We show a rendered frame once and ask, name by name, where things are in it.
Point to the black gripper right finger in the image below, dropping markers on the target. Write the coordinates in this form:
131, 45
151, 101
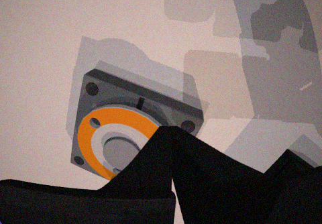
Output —
212, 188

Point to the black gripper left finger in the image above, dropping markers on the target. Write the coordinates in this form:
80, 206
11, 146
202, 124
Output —
139, 194

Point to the orange round plate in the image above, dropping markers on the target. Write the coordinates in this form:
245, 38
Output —
115, 120

